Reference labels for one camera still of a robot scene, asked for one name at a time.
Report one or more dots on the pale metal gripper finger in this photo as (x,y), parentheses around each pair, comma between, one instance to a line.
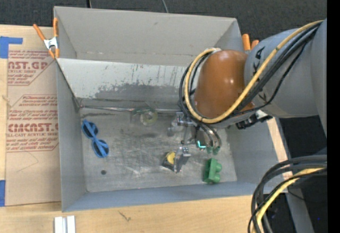
(174,128)
(182,159)

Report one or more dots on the yellow and black small tool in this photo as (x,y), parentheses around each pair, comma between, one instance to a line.
(169,159)

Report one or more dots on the clear tape roll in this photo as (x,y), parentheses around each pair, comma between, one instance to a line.
(148,117)

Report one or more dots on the green toy building block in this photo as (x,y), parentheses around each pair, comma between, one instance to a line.
(212,171)

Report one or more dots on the blue sunglasses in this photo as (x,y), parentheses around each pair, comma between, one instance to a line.
(95,138)

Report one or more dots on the grey metal bin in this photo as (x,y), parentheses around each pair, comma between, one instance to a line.
(138,41)

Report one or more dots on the brown cardboard board, red print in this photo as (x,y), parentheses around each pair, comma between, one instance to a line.
(32,110)

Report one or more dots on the black cylinder on white bracket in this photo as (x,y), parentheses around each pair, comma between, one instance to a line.
(246,121)

